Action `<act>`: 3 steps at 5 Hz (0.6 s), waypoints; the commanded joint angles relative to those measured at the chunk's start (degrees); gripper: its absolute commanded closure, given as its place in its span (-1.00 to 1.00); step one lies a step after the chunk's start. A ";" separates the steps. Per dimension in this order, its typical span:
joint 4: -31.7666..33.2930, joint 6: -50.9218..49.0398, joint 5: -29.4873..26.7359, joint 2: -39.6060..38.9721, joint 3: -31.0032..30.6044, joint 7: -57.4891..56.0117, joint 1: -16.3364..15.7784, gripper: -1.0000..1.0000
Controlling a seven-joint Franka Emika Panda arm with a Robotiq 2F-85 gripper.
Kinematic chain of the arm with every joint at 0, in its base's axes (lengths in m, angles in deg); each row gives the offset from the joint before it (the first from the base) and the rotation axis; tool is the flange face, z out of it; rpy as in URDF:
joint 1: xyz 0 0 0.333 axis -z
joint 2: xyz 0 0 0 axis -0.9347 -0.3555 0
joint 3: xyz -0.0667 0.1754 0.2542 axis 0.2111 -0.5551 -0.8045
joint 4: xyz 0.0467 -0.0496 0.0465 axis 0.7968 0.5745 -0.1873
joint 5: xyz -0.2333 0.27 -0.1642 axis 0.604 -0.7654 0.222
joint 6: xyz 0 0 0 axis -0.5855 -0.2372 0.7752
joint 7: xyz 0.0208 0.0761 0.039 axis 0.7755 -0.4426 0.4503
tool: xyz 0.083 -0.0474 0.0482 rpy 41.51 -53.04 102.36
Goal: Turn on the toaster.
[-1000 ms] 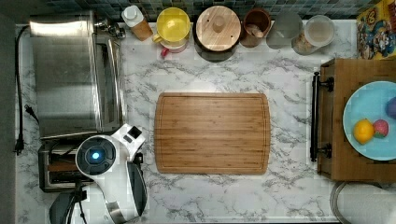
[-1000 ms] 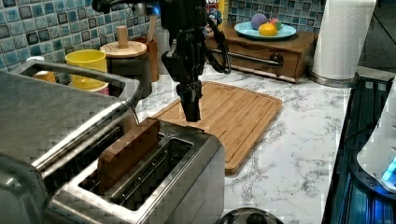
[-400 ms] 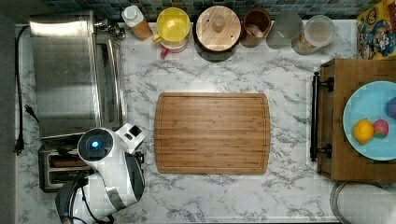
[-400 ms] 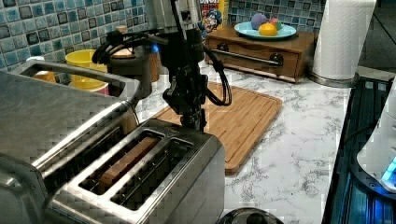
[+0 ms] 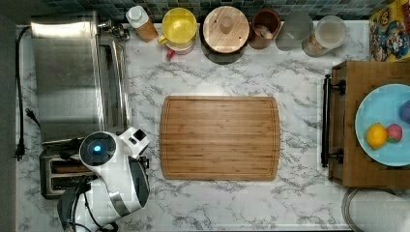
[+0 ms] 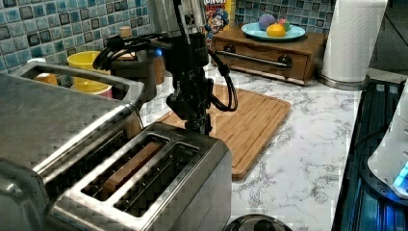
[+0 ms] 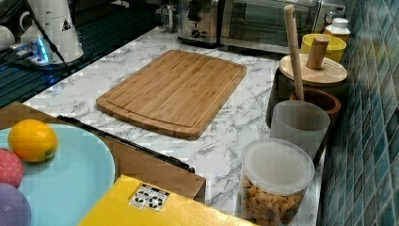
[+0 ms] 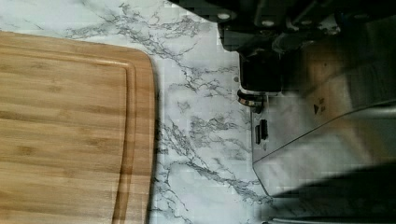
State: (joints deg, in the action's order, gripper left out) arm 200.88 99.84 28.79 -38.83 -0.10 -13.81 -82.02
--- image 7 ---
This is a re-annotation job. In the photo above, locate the purple fruit toy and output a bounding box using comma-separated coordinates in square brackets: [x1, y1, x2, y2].
[0, 183, 31, 226]

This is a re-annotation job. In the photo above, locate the round wooden lid canister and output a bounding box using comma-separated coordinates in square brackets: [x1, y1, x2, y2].
[265, 53, 348, 127]

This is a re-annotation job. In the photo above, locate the light blue plate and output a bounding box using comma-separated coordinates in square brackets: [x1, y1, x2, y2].
[19, 123, 115, 226]

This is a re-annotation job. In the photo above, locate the yellow cereal box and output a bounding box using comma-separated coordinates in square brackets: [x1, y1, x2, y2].
[78, 175, 257, 226]

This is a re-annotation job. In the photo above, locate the white-capped spice bottle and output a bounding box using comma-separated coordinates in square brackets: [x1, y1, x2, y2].
[325, 18, 351, 43]

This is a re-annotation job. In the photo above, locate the wooden serving tray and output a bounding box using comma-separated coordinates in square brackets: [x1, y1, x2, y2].
[0, 102, 206, 202]

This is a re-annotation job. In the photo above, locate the yellow bowl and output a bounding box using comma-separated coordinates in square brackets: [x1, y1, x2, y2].
[300, 34, 346, 63]

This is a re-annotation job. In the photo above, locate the yellow lemon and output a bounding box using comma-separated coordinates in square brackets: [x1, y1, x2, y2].
[8, 120, 58, 162]

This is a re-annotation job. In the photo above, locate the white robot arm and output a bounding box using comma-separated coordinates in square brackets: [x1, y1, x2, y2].
[1, 0, 84, 66]

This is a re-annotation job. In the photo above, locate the brown wooden utensil cup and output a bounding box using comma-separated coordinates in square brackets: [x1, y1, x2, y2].
[304, 89, 342, 165]

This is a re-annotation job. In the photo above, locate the bamboo cutting board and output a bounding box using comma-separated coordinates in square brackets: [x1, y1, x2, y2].
[96, 50, 247, 139]

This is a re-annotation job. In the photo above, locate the silver toaster oven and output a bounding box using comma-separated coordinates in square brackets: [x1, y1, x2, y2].
[220, 0, 346, 54]

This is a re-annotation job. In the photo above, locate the silver two-slot toaster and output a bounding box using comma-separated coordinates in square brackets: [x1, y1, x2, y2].
[178, 0, 225, 48]

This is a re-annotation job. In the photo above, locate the red strawberry toy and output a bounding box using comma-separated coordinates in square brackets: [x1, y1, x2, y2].
[0, 149, 24, 187]

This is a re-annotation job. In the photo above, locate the frosted plastic cup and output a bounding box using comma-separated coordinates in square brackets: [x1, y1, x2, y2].
[270, 100, 330, 159]

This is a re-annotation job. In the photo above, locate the clear lidded snack container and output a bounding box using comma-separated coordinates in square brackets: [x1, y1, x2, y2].
[237, 138, 314, 226]

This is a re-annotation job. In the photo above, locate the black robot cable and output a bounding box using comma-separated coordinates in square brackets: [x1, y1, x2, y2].
[0, 0, 72, 76]

